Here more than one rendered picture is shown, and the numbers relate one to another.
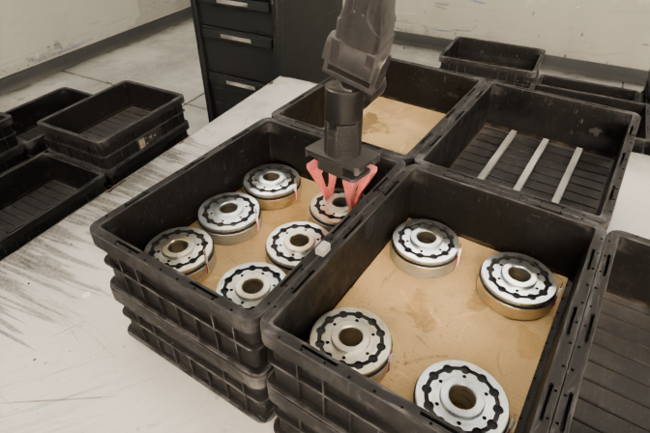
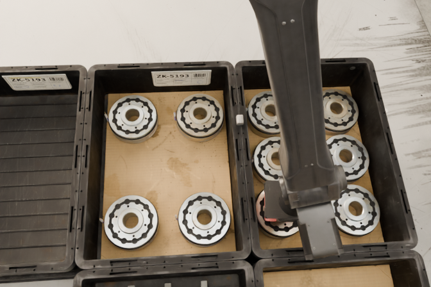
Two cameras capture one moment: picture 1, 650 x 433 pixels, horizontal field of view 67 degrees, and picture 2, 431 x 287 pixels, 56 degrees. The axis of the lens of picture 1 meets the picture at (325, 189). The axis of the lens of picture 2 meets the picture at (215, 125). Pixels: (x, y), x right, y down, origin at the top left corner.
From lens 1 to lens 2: 79 cm
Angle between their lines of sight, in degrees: 73
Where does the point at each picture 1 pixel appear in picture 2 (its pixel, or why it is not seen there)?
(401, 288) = (200, 180)
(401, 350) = (176, 138)
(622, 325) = (59, 239)
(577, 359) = (79, 131)
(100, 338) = not seen: hidden behind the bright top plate
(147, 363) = not seen: hidden behind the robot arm
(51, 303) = (392, 94)
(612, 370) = (63, 196)
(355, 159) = (276, 192)
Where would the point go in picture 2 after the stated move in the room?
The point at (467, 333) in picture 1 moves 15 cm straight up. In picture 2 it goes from (147, 171) to (139, 145)
